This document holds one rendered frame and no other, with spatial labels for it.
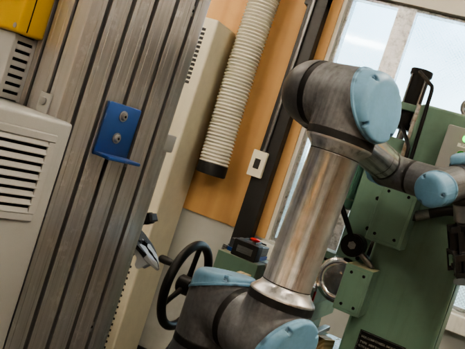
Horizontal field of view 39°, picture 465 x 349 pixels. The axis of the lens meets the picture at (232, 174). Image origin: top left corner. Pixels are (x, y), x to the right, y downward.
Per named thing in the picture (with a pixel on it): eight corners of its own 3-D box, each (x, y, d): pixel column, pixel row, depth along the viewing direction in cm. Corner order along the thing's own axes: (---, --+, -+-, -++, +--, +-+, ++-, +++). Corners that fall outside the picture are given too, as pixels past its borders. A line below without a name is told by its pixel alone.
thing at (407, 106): (392, 128, 188) (412, 70, 187) (420, 136, 184) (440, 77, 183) (387, 124, 180) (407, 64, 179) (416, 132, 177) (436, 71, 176)
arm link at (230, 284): (208, 325, 132) (230, 260, 131) (254, 355, 122) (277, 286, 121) (162, 323, 123) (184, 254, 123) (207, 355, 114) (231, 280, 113)
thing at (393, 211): (371, 237, 172) (389, 183, 172) (405, 250, 169) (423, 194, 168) (364, 238, 165) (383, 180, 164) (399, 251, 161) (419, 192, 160)
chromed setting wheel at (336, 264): (311, 293, 178) (326, 248, 177) (355, 310, 173) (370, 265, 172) (308, 293, 175) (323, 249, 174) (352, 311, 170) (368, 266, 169)
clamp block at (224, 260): (228, 274, 211) (236, 247, 210) (266, 290, 206) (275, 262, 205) (208, 277, 197) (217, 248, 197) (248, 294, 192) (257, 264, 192)
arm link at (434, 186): (396, 199, 142) (425, 190, 149) (442, 215, 134) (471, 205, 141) (400, 164, 140) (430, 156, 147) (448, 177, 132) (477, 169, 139)
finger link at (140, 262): (147, 280, 198) (131, 255, 201) (160, 266, 197) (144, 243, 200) (142, 280, 196) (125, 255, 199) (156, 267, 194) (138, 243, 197)
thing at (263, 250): (238, 248, 209) (243, 232, 209) (269, 261, 204) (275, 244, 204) (221, 249, 197) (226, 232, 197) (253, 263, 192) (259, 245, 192)
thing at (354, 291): (340, 303, 174) (355, 260, 174) (365, 314, 171) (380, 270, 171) (331, 307, 166) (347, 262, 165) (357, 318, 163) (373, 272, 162)
